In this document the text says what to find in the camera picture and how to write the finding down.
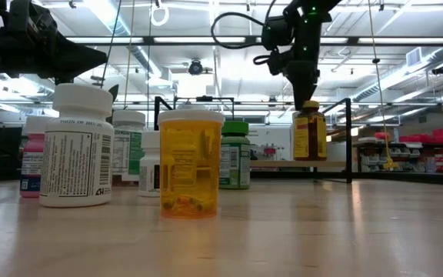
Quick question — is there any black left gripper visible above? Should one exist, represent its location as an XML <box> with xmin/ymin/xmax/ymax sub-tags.
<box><xmin>0</xmin><ymin>0</ymin><xmax>108</xmax><ymax>85</ymax></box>

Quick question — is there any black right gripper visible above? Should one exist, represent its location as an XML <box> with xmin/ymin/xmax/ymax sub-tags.
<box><xmin>266</xmin><ymin>15</ymin><xmax>321</xmax><ymax>112</ymax></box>

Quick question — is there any amber bottle yellow cap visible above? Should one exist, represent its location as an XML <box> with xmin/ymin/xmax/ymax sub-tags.
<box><xmin>291</xmin><ymin>100</ymin><xmax>328</xmax><ymax>162</ymax></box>

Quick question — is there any green bottle green cap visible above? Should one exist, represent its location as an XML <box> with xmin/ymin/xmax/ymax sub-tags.
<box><xmin>219</xmin><ymin>120</ymin><xmax>251</xmax><ymax>190</ymax></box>

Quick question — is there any white bottle black-print label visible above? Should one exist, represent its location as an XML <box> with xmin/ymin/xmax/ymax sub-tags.
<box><xmin>38</xmin><ymin>83</ymin><xmax>115</xmax><ymax>209</ymax></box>

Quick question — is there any white bottle green label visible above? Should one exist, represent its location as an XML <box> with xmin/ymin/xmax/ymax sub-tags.
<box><xmin>110</xmin><ymin>109</ymin><xmax>147</xmax><ymax>188</ymax></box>

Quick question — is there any pink bottle white cap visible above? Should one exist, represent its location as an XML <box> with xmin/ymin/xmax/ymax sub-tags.
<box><xmin>19</xmin><ymin>115</ymin><xmax>56</xmax><ymax>199</ymax></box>

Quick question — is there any small white bottle dark label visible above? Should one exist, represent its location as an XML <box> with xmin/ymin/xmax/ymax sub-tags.
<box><xmin>138</xmin><ymin>130</ymin><xmax>162</xmax><ymax>199</ymax></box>

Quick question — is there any orange pill vial white cap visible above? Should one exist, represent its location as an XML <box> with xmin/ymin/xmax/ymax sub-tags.
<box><xmin>157</xmin><ymin>108</ymin><xmax>225</xmax><ymax>220</ymax></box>

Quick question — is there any black overhead crossbar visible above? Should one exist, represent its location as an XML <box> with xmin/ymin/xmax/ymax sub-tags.
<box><xmin>63</xmin><ymin>35</ymin><xmax>443</xmax><ymax>46</ymax></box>

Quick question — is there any white air vent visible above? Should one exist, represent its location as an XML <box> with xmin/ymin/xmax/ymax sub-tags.
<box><xmin>405</xmin><ymin>47</ymin><xmax>422</xmax><ymax>68</ymax></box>

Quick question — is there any red storage bin rack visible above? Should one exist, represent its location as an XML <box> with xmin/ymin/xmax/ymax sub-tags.
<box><xmin>354</xmin><ymin>128</ymin><xmax>443</xmax><ymax>175</ymax></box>

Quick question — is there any thin hanging cord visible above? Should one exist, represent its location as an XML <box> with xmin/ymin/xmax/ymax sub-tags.
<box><xmin>123</xmin><ymin>0</ymin><xmax>136</xmax><ymax>109</ymax></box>

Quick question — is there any black hanging cable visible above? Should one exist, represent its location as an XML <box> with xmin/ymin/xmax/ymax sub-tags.
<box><xmin>100</xmin><ymin>0</ymin><xmax>124</xmax><ymax>89</ymax></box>

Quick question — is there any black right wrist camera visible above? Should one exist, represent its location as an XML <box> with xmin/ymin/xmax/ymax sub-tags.
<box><xmin>261</xmin><ymin>15</ymin><xmax>296</xmax><ymax>52</ymax></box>

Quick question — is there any wooden shelf black metal frame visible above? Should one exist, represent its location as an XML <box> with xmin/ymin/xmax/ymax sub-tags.
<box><xmin>153</xmin><ymin>95</ymin><xmax>353</xmax><ymax>185</ymax></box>

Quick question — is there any white hanging ring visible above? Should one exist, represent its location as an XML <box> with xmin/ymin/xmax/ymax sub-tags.
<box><xmin>150</xmin><ymin>2</ymin><xmax>171</xmax><ymax>27</ymax></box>

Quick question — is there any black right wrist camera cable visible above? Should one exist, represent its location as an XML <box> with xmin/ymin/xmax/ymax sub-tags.
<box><xmin>210</xmin><ymin>0</ymin><xmax>280</xmax><ymax>51</ymax></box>

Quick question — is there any black overhead camera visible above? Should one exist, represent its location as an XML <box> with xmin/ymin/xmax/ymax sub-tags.
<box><xmin>188</xmin><ymin>58</ymin><xmax>204</xmax><ymax>76</ymax></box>

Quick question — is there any hanging cord yellow weight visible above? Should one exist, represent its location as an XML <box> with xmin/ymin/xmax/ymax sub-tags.
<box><xmin>367</xmin><ymin>0</ymin><xmax>399</xmax><ymax>171</ymax></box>

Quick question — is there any black aluminium table frame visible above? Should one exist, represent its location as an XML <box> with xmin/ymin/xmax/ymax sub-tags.
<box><xmin>0</xmin><ymin>165</ymin><xmax>443</xmax><ymax>189</ymax></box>

